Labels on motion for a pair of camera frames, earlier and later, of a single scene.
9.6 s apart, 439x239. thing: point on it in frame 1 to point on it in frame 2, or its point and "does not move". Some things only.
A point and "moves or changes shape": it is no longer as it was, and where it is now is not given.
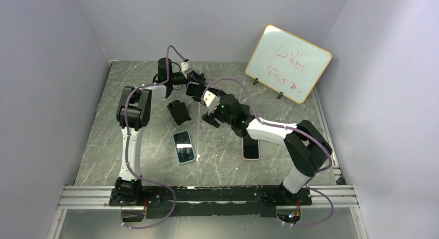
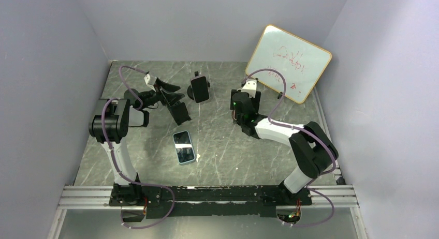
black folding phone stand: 179,111 does not move
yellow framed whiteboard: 287,63 does not move
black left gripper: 193,77 to 165,98
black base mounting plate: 211,202 does not move
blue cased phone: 184,148 does not move
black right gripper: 210,119 to 255,101
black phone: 194,89 moves or changes shape
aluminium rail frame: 74,196 does not move
